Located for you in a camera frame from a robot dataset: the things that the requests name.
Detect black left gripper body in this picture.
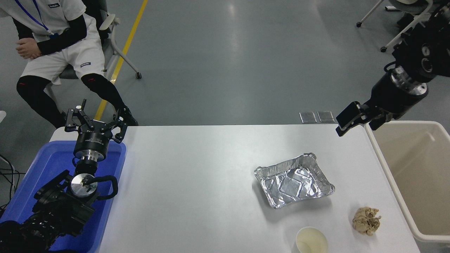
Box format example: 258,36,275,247
73,122,113,157

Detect black floor cables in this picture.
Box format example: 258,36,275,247
0,155,26,211

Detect crumpled tan paper ball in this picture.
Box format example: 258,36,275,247
353,207,382,236

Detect person with dark trousers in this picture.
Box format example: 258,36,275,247
396,0,450,34

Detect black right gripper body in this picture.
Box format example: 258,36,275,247
367,74,423,120

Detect silver foil tray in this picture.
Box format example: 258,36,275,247
254,152,335,209

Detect large pale plastic bin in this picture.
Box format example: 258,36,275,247
365,121,450,244

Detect white paper cup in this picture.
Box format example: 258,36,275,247
295,227,329,253

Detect seated person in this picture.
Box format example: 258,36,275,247
0,0,139,129

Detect grey white wheeled chair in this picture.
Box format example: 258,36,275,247
45,0,142,109

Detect white framed wheeled chair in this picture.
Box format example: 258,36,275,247
356,0,435,53

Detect person's hand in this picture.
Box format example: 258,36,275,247
16,38,42,59

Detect blue plastic tray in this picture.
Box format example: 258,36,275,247
0,141,127,253

